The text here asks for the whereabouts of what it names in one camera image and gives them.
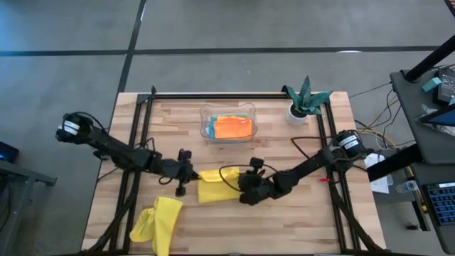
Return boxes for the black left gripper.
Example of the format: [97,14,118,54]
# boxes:
[158,148,202,198]

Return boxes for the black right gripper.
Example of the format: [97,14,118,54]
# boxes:
[237,156,285,206]

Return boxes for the yellow microfiber towel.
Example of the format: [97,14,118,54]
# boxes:
[128,196,183,256]
[197,166,243,205]

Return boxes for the blue microfiber towel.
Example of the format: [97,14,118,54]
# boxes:
[208,114,218,139]

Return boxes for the orange microfiber towel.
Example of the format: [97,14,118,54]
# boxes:
[213,116,254,139]

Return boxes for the clear plastic bin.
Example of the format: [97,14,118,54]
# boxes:
[199,102,258,144]

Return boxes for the white plant pot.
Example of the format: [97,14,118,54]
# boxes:
[284,102,309,127]

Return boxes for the green snake plant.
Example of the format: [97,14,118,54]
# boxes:
[281,75,334,117]

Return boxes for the white paper sheet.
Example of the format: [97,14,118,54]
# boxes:
[364,152,395,195]

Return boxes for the clear plastic bottle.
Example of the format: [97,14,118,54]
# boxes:
[395,179,419,195]

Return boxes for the dark grey metal stand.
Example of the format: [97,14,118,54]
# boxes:
[0,159,58,256]

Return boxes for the dark grey desk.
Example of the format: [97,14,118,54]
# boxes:
[389,69,455,165]
[407,161,455,255]

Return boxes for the dark device blue light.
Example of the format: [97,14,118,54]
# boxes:
[0,141,20,164]

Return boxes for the black keyboard green keys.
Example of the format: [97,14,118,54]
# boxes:
[424,181,455,228]

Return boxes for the dark tablet screen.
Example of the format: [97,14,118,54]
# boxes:
[418,105,455,128]

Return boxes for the small teal box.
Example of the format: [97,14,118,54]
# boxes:
[422,77,443,93]

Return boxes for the black metal pole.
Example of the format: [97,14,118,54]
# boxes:
[404,34,455,83]

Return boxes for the black electronic device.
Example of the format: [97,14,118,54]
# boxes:
[436,66,455,107]

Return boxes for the black right camera cable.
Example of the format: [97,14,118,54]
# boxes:
[218,163,278,193]

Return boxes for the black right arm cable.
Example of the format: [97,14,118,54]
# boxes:
[290,136,338,161]

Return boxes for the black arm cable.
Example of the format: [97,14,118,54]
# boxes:
[73,112,107,133]
[290,136,338,161]

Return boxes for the black aluminium table frame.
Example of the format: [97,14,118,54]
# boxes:
[84,85,387,256]

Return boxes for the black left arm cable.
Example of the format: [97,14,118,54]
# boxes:
[73,112,107,133]

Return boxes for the yellow floor cable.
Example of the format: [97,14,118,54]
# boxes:
[358,127,398,150]

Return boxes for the thin black floor cable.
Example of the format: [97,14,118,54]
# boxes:
[348,82,392,99]

